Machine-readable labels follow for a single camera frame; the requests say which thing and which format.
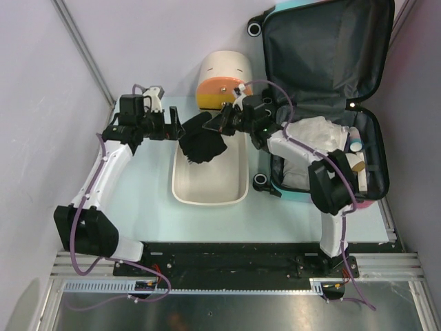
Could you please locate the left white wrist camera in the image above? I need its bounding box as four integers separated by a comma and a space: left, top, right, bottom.
142, 86, 165, 113

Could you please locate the cream rectangular bottle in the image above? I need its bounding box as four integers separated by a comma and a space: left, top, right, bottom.
357, 169, 368, 192

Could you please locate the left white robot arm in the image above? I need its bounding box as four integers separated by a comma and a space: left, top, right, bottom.
54, 86, 185, 276

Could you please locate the white rectangular tray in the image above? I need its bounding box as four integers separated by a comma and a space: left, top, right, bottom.
172, 132, 249, 206

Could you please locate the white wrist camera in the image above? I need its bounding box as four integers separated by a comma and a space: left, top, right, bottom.
142, 86, 165, 113
232, 83, 247, 110

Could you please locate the white towel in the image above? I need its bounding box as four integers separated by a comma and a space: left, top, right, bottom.
287, 116, 349, 152

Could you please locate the pink and teal kids suitcase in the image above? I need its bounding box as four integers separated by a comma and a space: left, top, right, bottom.
246, 0, 395, 201

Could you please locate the white tube pink band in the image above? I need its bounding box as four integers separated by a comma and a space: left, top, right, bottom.
348, 127, 363, 152

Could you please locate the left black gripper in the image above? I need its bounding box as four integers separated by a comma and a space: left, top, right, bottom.
137, 106, 184, 141

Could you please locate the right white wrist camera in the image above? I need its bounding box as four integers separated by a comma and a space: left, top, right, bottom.
232, 83, 247, 110

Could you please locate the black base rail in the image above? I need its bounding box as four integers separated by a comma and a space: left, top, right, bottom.
113, 241, 402, 291

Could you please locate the black garment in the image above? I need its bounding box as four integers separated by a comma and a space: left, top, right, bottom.
179, 112, 227, 164

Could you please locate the cream round drawer cabinet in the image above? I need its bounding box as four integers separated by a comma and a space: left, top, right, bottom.
195, 50, 252, 111

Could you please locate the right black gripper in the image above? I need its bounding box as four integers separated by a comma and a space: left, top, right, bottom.
205, 103, 254, 137

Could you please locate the grey folded garment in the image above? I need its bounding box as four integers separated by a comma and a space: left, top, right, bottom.
282, 159, 310, 190

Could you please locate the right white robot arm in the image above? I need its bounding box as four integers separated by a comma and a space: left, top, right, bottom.
202, 97, 357, 277

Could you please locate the grey slotted cable duct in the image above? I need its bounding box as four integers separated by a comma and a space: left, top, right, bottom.
63, 278, 340, 296

